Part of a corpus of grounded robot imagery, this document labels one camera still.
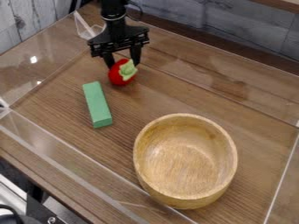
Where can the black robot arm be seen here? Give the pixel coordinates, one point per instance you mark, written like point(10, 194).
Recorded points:
point(113, 10)

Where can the red plush strawberry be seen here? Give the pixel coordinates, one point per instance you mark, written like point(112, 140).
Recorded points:
point(121, 72)

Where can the wooden bowl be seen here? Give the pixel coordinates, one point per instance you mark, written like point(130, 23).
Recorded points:
point(185, 160)

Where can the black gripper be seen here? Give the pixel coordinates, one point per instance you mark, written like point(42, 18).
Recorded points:
point(118, 36)

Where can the black metal bracket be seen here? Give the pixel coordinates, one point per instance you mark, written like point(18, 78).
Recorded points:
point(37, 211)

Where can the green rectangular block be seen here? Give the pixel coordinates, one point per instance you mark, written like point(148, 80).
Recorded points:
point(97, 105)

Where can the clear acrylic tray enclosure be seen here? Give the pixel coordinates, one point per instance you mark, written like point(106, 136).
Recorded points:
point(82, 164)

